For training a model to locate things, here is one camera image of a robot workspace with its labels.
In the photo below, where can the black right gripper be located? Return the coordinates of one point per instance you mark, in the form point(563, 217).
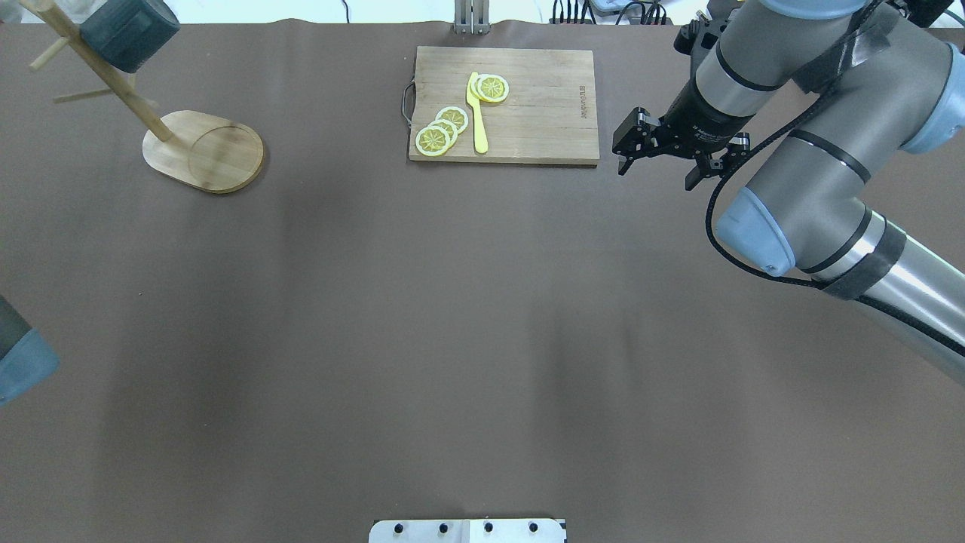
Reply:
point(700, 118)

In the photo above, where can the dark teal mug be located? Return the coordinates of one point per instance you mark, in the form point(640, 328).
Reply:
point(127, 33)

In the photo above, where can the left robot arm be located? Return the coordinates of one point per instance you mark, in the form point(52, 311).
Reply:
point(26, 357)

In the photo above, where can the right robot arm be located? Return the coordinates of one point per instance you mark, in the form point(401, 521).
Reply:
point(794, 106)

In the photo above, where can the wooden cup rack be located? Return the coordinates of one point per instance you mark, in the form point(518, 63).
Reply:
point(202, 150)

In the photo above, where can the lemon slice on knife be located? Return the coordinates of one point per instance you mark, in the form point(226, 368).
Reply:
point(490, 88)

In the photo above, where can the yellow plastic knife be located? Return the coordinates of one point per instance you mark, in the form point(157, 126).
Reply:
point(480, 142)

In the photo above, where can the lemon slice back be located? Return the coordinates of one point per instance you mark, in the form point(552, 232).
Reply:
point(455, 115)

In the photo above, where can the lemon slice front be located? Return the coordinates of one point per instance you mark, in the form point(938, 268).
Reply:
point(430, 142)

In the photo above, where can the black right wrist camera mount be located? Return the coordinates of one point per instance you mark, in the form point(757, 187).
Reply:
point(697, 38)

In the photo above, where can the aluminium frame post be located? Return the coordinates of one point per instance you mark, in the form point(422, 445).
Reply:
point(471, 17)

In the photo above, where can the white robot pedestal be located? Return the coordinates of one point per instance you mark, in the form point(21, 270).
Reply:
point(470, 530)

